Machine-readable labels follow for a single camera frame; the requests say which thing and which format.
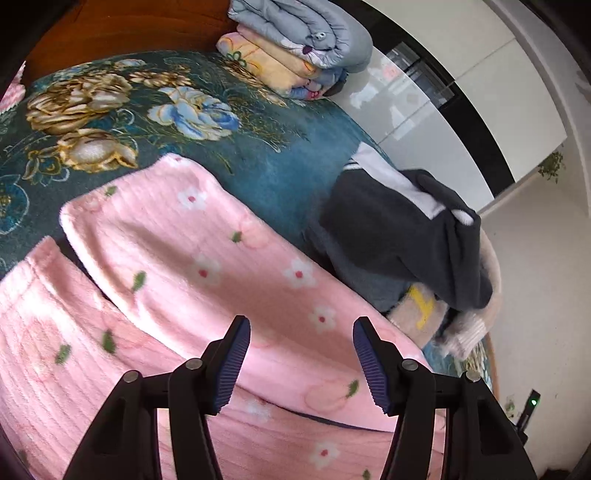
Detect beige knit sweater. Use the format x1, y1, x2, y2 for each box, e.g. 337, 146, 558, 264
386, 230, 502, 359

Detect dark grey and white garment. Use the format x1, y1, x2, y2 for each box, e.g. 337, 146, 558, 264
320, 143, 494, 311

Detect grey blue garment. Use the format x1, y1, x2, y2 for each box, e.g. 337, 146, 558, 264
308, 220, 450, 324

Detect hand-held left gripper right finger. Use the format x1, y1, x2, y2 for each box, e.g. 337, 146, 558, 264
353, 316, 537, 480

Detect teal floral bed blanket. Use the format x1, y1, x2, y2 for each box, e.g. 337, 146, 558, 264
0, 50, 494, 388

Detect black device with green light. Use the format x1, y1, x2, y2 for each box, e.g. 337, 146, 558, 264
513, 389, 541, 444

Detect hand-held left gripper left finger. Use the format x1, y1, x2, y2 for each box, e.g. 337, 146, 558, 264
63, 315, 251, 480

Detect pink floral fleece pants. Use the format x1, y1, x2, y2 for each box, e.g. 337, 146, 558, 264
0, 154, 446, 480

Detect folded peach floral blanket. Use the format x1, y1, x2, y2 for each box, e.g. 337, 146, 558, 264
216, 28, 352, 101

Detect folded grey quilt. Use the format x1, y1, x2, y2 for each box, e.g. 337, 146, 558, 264
228, 0, 373, 71

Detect white glossy wardrobe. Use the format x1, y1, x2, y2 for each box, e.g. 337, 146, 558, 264
332, 0, 568, 217

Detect wooden headboard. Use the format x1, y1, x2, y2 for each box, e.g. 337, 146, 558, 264
22, 0, 238, 86

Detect green potted plant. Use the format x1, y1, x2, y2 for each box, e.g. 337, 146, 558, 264
538, 147, 567, 184

